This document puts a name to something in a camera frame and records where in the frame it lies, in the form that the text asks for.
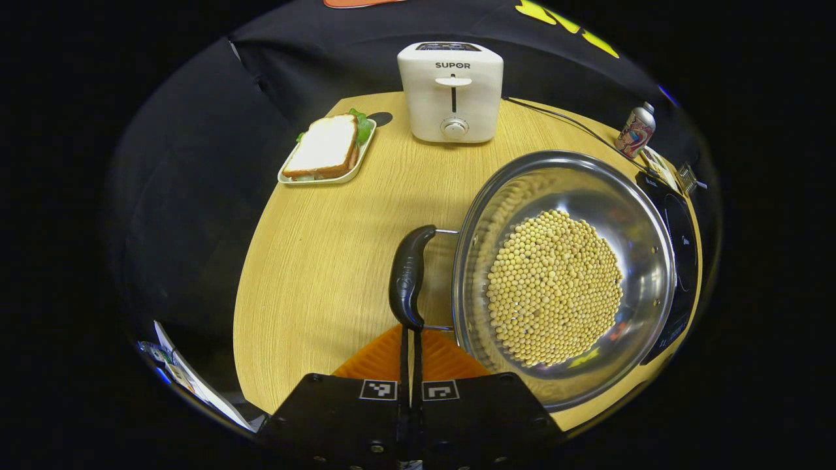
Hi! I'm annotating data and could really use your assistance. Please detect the pale green rectangular plate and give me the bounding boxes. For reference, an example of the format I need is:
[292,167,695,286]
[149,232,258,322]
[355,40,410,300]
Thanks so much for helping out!
[278,117,378,187]

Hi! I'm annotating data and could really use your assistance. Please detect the small metal wire rack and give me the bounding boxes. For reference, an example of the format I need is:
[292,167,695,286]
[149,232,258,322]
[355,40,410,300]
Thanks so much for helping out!
[676,162,708,195]

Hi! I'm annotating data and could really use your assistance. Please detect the steel pot with black handle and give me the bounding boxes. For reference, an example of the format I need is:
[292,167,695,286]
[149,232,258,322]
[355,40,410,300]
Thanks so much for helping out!
[389,150,678,412]

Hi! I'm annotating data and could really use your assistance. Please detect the white divided dish of beans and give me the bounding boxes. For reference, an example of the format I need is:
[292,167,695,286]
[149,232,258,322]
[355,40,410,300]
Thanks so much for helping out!
[641,147,681,192]

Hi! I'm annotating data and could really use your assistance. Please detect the white toaster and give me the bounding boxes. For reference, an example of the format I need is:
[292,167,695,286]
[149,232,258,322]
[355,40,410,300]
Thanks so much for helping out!
[397,41,504,144]

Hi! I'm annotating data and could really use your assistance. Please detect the sandwich with lettuce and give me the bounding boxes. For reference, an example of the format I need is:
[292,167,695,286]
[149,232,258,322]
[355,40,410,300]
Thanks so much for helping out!
[282,108,374,181]

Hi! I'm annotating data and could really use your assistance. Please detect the black induction cooktop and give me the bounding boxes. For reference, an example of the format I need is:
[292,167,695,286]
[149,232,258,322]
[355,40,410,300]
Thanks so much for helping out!
[637,171,701,365]

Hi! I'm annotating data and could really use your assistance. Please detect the black power cable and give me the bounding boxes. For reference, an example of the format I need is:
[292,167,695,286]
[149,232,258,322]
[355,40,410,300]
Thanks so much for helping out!
[503,97,654,176]

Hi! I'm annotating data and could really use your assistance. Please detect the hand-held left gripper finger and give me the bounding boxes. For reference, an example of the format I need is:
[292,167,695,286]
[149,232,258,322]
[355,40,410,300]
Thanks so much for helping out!
[258,324,413,470]
[413,326,566,470]

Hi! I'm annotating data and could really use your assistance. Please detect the silver bottle with colourful label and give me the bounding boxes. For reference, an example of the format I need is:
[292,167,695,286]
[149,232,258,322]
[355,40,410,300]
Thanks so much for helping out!
[615,101,656,159]

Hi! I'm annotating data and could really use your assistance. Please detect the pile of soybeans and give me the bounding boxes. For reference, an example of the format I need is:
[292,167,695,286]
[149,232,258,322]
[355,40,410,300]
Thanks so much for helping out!
[485,209,624,368]

